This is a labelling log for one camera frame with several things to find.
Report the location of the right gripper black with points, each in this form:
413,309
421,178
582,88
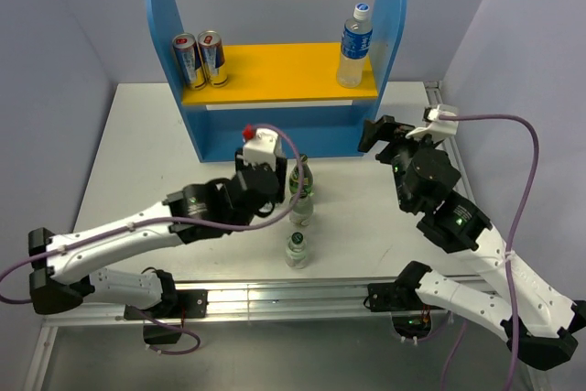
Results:
385,128

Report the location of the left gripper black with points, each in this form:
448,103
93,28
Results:
280,166

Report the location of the clear glass bottle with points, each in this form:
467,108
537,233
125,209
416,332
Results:
296,254
302,210

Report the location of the green glass bottle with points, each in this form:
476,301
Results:
301,176

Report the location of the clear glass bottle front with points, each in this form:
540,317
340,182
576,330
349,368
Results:
296,254

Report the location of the blue label water bottle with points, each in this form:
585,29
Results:
355,44

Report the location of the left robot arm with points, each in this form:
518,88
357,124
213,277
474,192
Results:
71,269

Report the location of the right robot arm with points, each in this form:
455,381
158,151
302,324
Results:
536,322

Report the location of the yellow shelf board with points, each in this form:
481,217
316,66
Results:
279,73

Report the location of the right energy drink can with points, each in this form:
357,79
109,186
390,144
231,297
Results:
213,59

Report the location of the energy drink can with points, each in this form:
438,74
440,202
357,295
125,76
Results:
213,59
189,60

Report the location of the left energy drink can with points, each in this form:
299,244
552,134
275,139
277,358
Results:
189,60

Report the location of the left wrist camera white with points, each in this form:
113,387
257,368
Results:
261,146

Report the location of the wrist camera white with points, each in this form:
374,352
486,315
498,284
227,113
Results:
436,127
261,146

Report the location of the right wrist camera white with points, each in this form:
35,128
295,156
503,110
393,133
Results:
436,127

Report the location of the blue wooden shelf frame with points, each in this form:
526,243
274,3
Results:
317,128

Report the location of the aluminium rail frame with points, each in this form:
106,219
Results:
268,326

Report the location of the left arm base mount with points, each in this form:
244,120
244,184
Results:
165,322

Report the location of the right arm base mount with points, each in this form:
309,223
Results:
409,315

